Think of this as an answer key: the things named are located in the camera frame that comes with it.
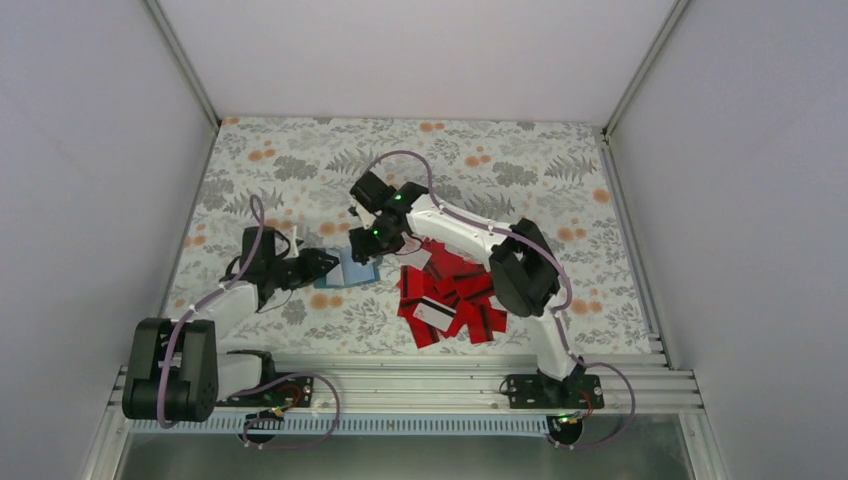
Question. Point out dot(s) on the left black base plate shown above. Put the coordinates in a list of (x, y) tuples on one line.
[(288, 390)]

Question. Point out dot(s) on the white card with red print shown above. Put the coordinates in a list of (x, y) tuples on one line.
[(417, 258)]

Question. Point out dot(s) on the aluminium rail frame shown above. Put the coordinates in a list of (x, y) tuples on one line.
[(471, 384)]

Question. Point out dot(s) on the floral patterned table mat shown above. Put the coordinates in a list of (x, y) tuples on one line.
[(303, 169)]

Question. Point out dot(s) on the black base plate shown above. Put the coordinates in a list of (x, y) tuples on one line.
[(288, 390), (534, 391)]

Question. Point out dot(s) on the pile of red cards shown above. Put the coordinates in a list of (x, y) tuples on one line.
[(456, 282)]

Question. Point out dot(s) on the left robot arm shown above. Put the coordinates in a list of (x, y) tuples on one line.
[(178, 372)]

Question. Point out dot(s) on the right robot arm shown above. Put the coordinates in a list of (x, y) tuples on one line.
[(523, 270)]

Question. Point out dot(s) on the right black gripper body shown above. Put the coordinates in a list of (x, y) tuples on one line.
[(380, 242)]

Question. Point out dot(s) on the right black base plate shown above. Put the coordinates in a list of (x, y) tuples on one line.
[(534, 391)]

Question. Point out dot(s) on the teal card holder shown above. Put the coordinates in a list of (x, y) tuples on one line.
[(348, 273)]

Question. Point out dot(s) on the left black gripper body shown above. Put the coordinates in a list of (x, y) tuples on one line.
[(291, 277)]

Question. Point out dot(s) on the white card with black stripe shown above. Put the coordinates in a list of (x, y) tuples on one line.
[(434, 314)]

